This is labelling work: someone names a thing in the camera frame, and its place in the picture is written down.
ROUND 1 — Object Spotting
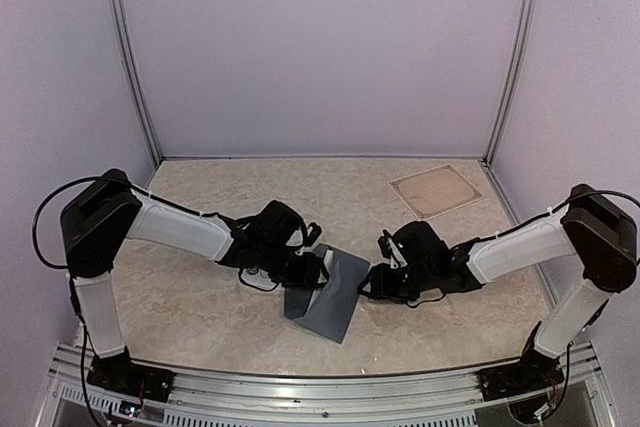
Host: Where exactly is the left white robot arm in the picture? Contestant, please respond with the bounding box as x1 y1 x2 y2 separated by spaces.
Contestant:
31 169 330 392

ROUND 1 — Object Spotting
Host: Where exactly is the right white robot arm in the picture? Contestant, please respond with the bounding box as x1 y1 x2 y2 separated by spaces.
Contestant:
358 184 639 391

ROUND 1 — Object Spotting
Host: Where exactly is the right aluminium corner post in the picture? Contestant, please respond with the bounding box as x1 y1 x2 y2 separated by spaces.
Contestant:
483 0 536 169

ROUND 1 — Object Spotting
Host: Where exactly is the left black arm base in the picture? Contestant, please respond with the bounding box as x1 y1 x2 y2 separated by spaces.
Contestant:
87 348 175 403

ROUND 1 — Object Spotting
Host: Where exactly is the white sticker sheet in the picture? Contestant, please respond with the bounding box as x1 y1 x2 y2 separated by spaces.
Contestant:
238 268 280 293

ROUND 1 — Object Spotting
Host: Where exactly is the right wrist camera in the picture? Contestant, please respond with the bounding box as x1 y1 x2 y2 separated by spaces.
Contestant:
378 229 407 269

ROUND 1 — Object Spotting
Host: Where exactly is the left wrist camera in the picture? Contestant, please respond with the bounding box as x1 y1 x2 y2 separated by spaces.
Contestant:
303 222 322 248

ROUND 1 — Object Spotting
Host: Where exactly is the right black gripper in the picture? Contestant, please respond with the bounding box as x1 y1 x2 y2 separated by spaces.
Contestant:
357 262 437 303

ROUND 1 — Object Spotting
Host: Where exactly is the brown ornate certificate paper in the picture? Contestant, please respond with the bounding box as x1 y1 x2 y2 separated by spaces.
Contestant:
387 164 485 221

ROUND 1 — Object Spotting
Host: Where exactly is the aluminium front rail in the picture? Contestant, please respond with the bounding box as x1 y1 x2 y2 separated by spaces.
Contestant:
32 344 616 426

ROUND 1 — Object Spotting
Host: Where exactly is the cream letter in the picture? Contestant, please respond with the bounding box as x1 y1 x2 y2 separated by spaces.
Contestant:
306 244 334 314

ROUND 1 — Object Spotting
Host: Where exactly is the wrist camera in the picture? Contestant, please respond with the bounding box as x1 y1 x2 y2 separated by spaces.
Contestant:
378 229 407 269
303 222 322 248

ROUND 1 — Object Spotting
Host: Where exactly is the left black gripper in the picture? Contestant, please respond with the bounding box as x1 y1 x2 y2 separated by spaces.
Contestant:
258 241 333 289

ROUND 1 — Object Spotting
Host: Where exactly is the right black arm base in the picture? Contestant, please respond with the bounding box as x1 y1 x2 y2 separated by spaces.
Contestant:
477 322 565 401

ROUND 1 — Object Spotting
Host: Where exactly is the dark blue envelope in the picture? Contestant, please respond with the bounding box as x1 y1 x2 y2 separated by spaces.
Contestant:
284 244 370 344

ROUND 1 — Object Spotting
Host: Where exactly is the aluminium corner post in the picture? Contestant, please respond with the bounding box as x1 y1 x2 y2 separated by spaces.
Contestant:
483 0 536 169
109 0 164 167

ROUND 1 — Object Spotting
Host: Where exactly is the left aluminium corner post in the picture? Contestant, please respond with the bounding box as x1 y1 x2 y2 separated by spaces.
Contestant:
109 0 164 167

